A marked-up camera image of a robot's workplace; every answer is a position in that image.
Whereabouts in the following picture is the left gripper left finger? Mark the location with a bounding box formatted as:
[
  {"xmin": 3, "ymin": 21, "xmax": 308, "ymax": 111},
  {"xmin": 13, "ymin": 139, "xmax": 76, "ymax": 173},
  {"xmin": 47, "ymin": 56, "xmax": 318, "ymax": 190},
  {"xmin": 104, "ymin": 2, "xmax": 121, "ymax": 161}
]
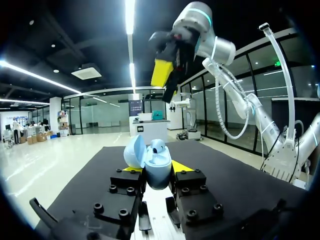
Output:
[{"xmin": 72, "ymin": 166, "xmax": 148, "ymax": 240}]

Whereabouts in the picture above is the person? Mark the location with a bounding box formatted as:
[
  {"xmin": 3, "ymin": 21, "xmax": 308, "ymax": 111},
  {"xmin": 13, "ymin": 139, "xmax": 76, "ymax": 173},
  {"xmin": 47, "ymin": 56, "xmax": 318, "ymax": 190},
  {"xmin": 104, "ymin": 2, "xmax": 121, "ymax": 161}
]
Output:
[{"xmin": 12, "ymin": 119, "xmax": 22, "ymax": 145}]

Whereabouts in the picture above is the light blue earbud case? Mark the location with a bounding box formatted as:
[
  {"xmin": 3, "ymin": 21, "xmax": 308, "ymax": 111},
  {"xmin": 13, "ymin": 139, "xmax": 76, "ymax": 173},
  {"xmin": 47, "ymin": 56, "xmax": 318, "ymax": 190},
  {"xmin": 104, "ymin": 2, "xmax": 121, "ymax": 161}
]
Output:
[{"xmin": 123, "ymin": 134, "xmax": 173, "ymax": 191}]

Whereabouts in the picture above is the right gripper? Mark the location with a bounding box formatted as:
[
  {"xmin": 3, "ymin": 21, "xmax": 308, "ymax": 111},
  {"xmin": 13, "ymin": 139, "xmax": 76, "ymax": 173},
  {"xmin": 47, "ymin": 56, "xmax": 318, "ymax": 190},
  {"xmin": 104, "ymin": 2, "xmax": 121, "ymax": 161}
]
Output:
[{"xmin": 148, "ymin": 26, "xmax": 201, "ymax": 104}]

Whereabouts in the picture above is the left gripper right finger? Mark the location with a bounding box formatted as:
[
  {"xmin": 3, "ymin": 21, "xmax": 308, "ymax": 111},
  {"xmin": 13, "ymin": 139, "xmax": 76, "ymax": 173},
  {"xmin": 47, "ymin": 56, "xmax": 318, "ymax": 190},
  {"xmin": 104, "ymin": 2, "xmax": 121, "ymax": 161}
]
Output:
[{"xmin": 165, "ymin": 159, "xmax": 226, "ymax": 234}]

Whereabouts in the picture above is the white cable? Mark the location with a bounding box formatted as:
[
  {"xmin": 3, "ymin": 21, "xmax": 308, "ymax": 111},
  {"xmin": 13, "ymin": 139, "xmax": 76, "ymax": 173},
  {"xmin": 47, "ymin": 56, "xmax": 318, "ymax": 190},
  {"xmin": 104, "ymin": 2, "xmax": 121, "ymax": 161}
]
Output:
[{"xmin": 201, "ymin": 36, "xmax": 251, "ymax": 141}]

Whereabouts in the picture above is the light blue earbud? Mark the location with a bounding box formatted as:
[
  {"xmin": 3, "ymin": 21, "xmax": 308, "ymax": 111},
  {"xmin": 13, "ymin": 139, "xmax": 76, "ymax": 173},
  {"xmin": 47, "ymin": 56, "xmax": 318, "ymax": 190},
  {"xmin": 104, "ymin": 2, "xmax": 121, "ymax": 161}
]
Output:
[{"xmin": 149, "ymin": 139, "xmax": 166, "ymax": 155}]

